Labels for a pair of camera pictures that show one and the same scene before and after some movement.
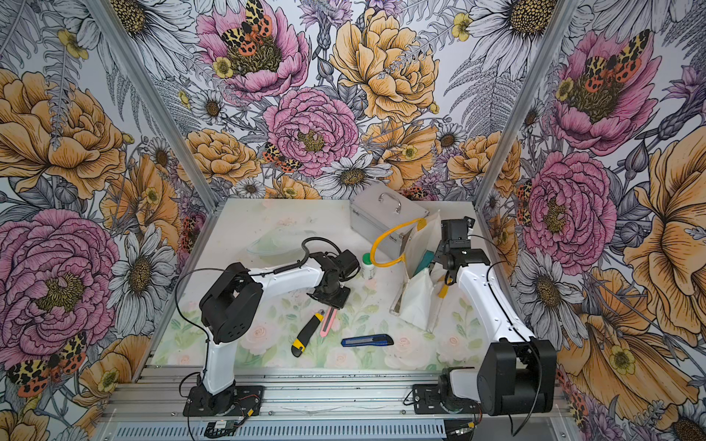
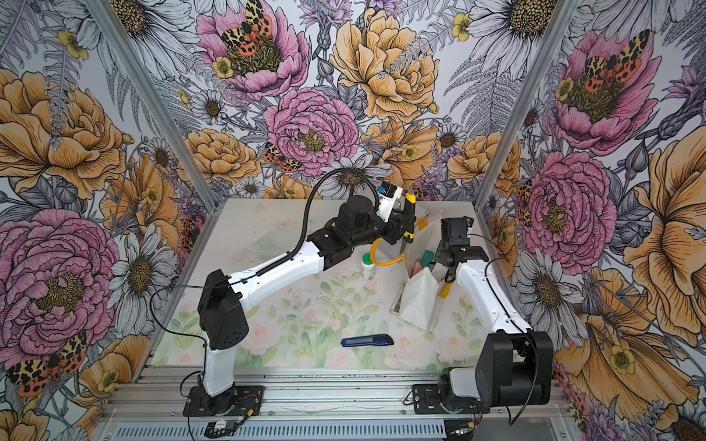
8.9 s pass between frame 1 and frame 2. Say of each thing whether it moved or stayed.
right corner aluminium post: stayed
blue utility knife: stayed
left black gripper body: moved
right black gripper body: stayed
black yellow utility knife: moved
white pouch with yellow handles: stayed
